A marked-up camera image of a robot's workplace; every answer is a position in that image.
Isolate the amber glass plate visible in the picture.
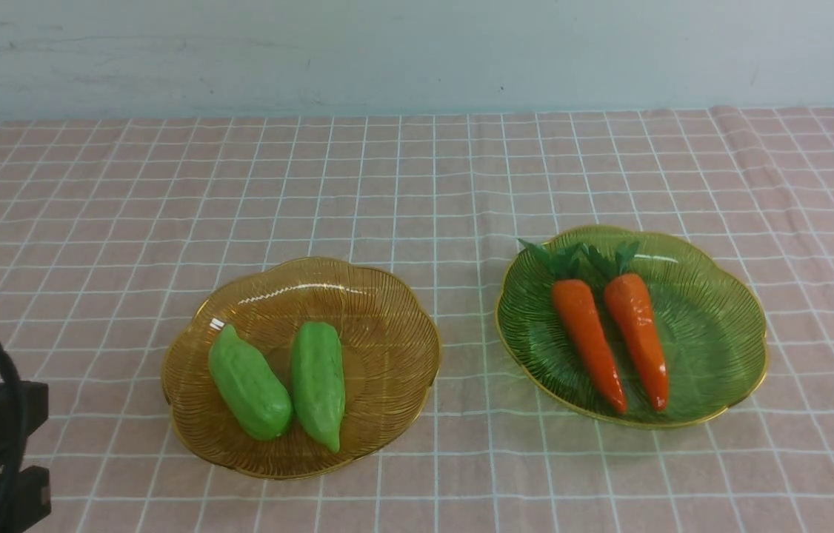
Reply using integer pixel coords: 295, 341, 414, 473
161, 257, 443, 480

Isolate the orange toy carrot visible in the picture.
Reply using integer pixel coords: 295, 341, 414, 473
581, 241, 670, 412
518, 238, 628, 415

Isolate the pink checkered tablecloth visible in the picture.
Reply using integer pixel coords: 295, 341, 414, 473
0, 107, 834, 532

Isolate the green bitter gourd toy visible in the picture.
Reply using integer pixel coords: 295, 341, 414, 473
208, 324, 294, 441
291, 321, 346, 453

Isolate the green glass plate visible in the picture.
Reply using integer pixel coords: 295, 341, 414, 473
495, 225, 769, 429

